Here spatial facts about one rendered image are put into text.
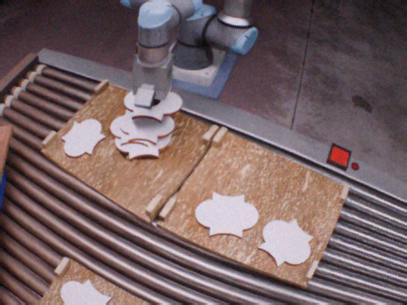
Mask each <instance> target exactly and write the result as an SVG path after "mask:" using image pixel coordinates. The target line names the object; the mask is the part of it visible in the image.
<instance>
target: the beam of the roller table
mask: <svg viewBox="0 0 407 305"><path fill-rule="evenodd" d="M37 55H38V57H39V59H38V60H39V64H44V65H47V67H50V68H53V69H55V70H57V71H58V70H59V71H61V72H62V71H63V72H64V73H67V74H71V75H75V76H77V77H80V78H82V79H83V78H84V79H85V80H87V81H88V80H89V81H91V82H95V83H98V84H100V83H101V82H102V81H103V80H105V79H108V81H109V84H113V85H115V86H118V87H121V88H122V89H125V90H126V91H129V92H132V91H133V74H132V73H131V72H128V71H125V70H122V69H117V68H115V67H111V66H110V65H108V66H107V65H105V64H100V63H97V62H92V61H90V60H89V61H88V60H86V59H83V58H79V57H76V56H71V55H69V54H62V53H59V52H56V51H53V50H49V49H46V48H45V49H44V48H43V49H42V50H41V51H40V52H39V53H38V54H37ZM171 93H174V94H178V95H179V96H180V98H181V100H182V107H181V109H180V111H179V112H182V113H186V114H188V115H191V116H194V117H196V118H199V119H202V120H204V121H206V122H207V123H210V124H214V125H216V126H219V127H221V128H222V127H224V128H226V129H227V130H228V131H231V132H233V133H239V134H240V135H243V136H246V137H248V138H251V139H252V140H253V141H256V142H258V143H262V144H264V145H267V146H270V147H271V148H274V149H275V150H278V151H281V152H283V153H287V154H289V155H291V156H293V157H295V158H298V159H300V160H302V161H304V162H308V163H309V164H311V165H315V166H318V167H319V168H322V169H324V170H326V171H327V172H332V173H333V174H336V175H337V176H339V177H342V178H344V179H346V180H348V181H350V182H354V183H356V184H359V185H361V186H362V187H363V188H364V187H365V188H366V189H368V190H371V191H373V192H377V193H378V194H381V195H382V196H385V197H387V198H390V199H391V200H394V201H396V202H398V203H401V204H403V205H405V206H407V183H406V182H404V181H401V180H399V179H396V178H395V177H393V176H391V175H389V174H388V173H385V172H383V171H379V170H378V169H376V168H374V167H372V166H370V165H368V164H367V163H365V162H360V161H358V160H356V159H355V158H353V157H350V162H349V165H348V167H347V172H345V171H343V170H341V169H337V168H335V167H334V166H331V165H330V164H329V163H326V160H327V158H328V155H329V151H330V148H331V147H330V146H328V145H325V144H323V143H318V142H316V141H315V140H313V139H311V138H310V137H308V136H305V135H303V134H301V133H298V132H295V131H293V130H291V129H288V128H286V127H283V126H281V125H279V124H277V123H272V122H270V120H267V119H264V118H262V117H260V116H257V115H254V114H252V113H248V112H245V111H243V110H240V109H237V108H236V107H235V106H232V105H230V104H227V103H223V102H220V101H217V100H214V99H212V98H209V97H207V96H204V95H201V94H199V93H195V92H192V91H190V90H187V89H183V88H180V87H177V86H174V85H172V91H171ZM353 162H356V163H357V164H358V165H359V167H360V168H359V170H358V171H355V170H354V169H352V163H353Z"/></svg>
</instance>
